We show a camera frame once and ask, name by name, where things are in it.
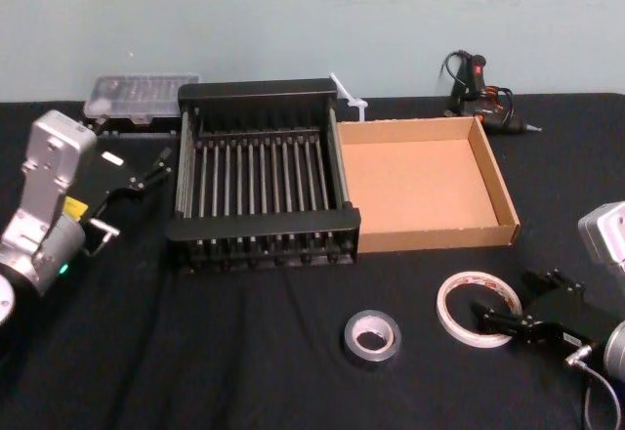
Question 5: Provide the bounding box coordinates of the white tape roll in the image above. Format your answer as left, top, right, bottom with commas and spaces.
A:
436, 269, 524, 351

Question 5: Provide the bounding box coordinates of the black tablecloth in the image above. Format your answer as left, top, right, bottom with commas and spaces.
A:
0, 91, 625, 430

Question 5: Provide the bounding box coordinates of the left gripper cable silver plug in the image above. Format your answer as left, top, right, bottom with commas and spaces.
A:
81, 218, 121, 258

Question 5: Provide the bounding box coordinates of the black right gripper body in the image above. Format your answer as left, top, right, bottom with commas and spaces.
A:
530, 321, 614, 367

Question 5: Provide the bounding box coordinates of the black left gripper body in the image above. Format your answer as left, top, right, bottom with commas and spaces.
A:
63, 140, 146, 229

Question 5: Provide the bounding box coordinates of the clear plastic case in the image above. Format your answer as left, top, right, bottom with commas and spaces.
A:
83, 72, 202, 139

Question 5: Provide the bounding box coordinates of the black rack with steel bars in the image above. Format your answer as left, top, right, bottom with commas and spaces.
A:
164, 77, 362, 271

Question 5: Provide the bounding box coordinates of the black corded tool red switch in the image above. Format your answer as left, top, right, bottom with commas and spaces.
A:
440, 50, 544, 136

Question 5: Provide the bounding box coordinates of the shallow brown cardboard tray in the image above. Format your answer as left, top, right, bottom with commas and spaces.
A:
336, 114, 521, 255

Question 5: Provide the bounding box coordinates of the right gripper cable silver plug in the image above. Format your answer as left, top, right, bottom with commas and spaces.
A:
563, 344, 625, 430

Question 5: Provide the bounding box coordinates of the silver tape roll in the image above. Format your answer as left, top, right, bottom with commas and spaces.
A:
343, 308, 403, 366

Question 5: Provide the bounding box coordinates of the gripper cable silver plug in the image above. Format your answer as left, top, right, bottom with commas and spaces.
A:
81, 218, 121, 258
563, 344, 625, 430

